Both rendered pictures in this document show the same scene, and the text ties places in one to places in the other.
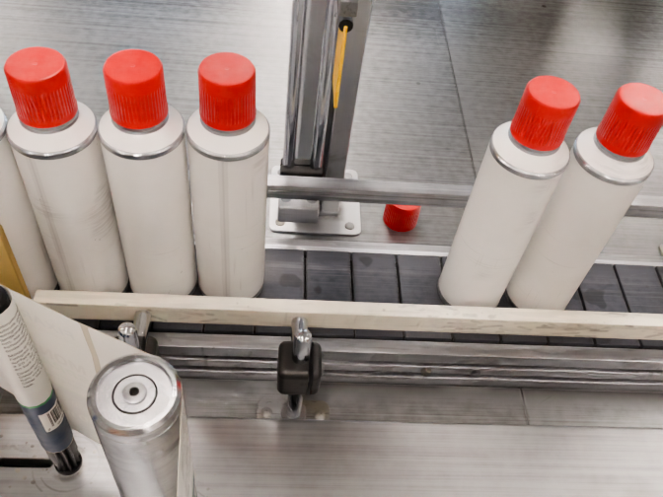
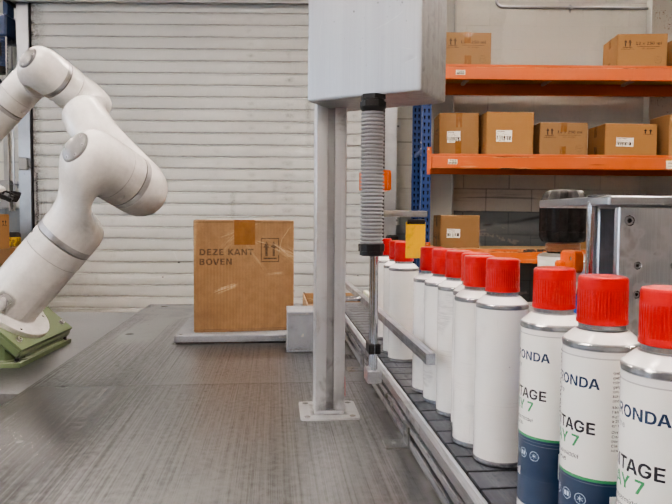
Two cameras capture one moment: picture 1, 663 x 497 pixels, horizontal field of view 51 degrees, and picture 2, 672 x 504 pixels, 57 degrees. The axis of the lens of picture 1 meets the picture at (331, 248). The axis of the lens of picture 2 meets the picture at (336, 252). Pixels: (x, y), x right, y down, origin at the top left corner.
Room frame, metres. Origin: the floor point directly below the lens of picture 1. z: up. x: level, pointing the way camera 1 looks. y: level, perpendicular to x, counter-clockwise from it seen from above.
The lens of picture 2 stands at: (0.42, 0.96, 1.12)
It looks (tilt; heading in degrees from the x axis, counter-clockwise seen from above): 3 degrees down; 272
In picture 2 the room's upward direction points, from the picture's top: straight up
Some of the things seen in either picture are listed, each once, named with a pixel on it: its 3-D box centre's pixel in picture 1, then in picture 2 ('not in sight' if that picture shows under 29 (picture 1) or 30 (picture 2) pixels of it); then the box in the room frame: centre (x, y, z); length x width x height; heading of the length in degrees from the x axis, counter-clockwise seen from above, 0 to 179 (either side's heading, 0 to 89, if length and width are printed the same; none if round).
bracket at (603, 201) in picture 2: not in sight; (625, 202); (0.18, 0.37, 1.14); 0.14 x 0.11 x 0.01; 98
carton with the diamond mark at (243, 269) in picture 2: not in sight; (240, 270); (0.74, -0.67, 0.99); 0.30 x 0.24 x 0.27; 105
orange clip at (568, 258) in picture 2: not in sight; (567, 261); (0.22, 0.33, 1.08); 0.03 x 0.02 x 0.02; 98
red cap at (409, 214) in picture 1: (403, 207); not in sight; (0.47, -0.06, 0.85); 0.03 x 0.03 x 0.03
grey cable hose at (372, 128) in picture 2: not in sight; (372, 176); (0.41, 0.14, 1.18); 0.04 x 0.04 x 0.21
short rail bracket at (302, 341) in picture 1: (299, 378); not in sight; (0.24, 0.01, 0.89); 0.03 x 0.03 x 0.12; 8
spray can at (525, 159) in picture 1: (504, 207); (403, 300); (0.35, -0.12, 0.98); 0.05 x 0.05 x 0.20
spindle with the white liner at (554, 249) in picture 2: not in sight; (562, 273); (0.07, -0.15, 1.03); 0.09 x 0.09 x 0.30
